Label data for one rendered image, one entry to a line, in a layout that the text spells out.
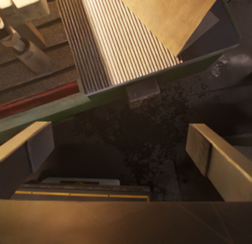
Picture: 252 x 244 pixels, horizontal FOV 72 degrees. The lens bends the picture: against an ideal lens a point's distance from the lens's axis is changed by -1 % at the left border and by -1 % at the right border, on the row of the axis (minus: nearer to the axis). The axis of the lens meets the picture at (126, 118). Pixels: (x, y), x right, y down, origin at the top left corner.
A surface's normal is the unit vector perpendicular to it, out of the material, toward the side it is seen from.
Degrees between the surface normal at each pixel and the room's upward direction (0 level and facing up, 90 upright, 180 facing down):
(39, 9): 90
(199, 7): 76
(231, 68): 0
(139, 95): 0
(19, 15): 90
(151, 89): 0
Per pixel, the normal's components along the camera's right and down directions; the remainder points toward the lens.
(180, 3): -0.74, 0.60
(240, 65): -0.03, -0.12
